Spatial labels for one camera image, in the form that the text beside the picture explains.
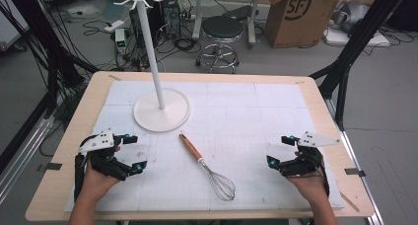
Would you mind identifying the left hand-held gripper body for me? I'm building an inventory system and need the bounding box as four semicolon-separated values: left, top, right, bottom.
78;129;130;182

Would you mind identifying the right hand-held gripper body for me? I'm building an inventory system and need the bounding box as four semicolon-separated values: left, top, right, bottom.
278;130;341;179

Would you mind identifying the white hook stand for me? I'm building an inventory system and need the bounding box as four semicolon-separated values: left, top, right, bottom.
112;0;191;133

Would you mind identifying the wooden handled wire whisk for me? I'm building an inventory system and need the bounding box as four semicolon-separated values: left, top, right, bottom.
178;133;237;201

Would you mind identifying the person's left hand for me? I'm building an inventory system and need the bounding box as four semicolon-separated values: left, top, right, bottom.
79;145;122;203

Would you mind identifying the person's right hand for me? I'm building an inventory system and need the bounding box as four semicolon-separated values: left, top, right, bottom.
285;151;329;203

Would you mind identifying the white grid mat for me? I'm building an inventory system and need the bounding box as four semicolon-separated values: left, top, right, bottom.
64;80;345;213

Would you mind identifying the grey tape piece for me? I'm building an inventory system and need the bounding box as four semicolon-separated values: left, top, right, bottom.
344;168;367;178
36;162;63;173

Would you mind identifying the small device with green display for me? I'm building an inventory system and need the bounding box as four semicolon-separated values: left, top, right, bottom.
114;28;128;55

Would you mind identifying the white power strip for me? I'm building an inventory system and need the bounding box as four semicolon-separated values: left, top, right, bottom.
104;20;125;34

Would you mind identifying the black metal stand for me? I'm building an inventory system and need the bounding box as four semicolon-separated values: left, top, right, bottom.
0;0;100;119
309;0;412;132

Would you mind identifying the cardboard box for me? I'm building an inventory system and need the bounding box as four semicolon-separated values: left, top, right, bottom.
263;0;343;49

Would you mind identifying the black computer tower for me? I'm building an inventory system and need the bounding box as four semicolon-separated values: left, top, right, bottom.
129;0;181;47

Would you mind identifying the black round stool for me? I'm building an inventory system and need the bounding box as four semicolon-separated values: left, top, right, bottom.
195;15;244;75

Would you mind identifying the grey bag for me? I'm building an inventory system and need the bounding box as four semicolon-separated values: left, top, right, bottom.
331;0;371;33

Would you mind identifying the aluminium rail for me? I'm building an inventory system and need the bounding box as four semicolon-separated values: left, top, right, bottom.
323;98;385;225
0;115;55;203

